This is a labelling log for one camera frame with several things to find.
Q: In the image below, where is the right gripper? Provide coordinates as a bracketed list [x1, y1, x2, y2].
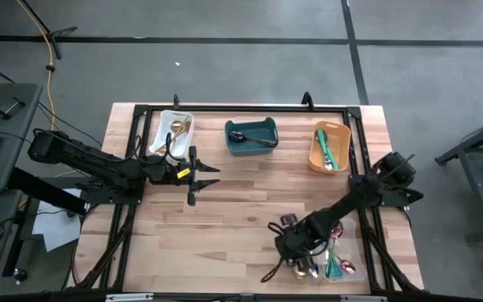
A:
[275, 221, 329, 263]

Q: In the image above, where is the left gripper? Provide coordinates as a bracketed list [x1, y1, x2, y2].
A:
[145, 145, 221, 206]

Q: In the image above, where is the clear plastic bin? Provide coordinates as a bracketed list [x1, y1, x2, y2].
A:
[315, 216, 368, 283]

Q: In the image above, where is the white plastic bin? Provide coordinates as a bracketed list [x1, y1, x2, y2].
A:
[148, 109, 195, 163]

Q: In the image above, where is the dark teal plastic bin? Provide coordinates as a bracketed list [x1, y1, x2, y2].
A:
[224, 117, 279, 157]

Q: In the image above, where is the orange plastic bin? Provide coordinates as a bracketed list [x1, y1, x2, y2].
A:
[308, 120, 352, 175]

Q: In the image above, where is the white paper sheet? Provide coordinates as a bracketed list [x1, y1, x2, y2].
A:
[31, 187, 84, 253]

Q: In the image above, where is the black bar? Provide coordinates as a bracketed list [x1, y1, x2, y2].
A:
[6, 167, 90, 216]

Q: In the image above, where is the grey metal cart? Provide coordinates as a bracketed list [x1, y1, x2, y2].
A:
[434, 108, 483, 244]

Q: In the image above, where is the grey side table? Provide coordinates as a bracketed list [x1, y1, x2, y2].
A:
[0, 82, 44, 194]

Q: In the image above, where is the black tripod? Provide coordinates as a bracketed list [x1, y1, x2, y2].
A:
[17, 0, 78, 60]

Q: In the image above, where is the black looped cable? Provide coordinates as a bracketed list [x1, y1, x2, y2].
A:
[164, 131, 193, 164]
[267, 221, 288, 238]

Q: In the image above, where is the black metal table frame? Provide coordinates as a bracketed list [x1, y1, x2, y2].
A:
[67, 102, 425, 294]

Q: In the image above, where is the silver metal bracket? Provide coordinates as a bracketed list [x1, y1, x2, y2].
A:
[340, 294, 388, 302]
[105, 293, 154, 302]

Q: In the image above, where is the yellow cable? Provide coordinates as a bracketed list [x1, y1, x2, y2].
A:
[14, 0, 57, 129]

